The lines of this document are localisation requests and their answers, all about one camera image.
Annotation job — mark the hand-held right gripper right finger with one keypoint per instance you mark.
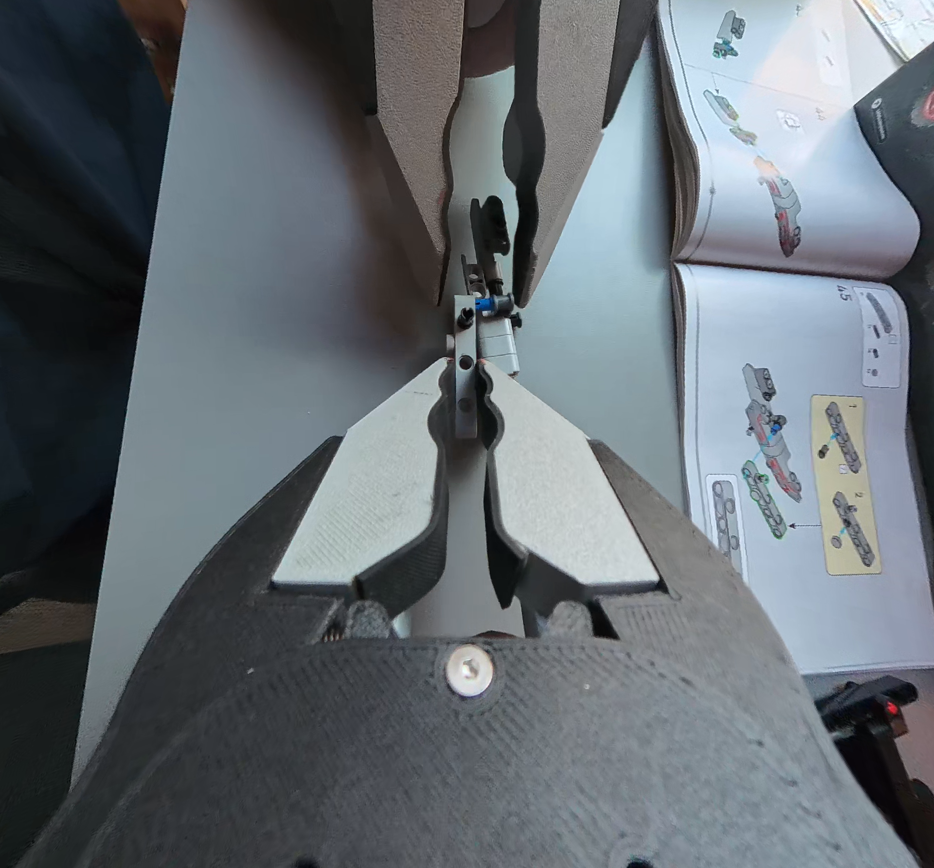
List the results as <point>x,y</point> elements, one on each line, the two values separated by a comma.
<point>569,510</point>

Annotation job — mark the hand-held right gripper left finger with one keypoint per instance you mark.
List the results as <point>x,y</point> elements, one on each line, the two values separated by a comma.
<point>365,503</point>

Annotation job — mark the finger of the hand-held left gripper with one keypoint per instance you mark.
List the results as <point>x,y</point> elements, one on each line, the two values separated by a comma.
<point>419,65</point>
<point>569,80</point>

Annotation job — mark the grey lego beam with pins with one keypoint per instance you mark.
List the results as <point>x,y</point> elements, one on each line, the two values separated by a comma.
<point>465,386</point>

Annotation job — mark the grey technic sub-assembly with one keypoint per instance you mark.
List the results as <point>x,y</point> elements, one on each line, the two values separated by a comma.
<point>500,354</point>

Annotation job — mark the lego instruction booklet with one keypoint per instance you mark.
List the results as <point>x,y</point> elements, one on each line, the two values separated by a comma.
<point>788,343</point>

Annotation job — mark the dark printed lego set box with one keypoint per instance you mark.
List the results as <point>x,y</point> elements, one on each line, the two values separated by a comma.
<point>905,153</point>

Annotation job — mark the black stand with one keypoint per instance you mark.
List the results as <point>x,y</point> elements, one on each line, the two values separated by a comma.
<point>875,737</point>

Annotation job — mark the person's dark blue clothing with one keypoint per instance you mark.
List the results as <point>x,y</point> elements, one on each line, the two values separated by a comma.
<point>66,226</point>

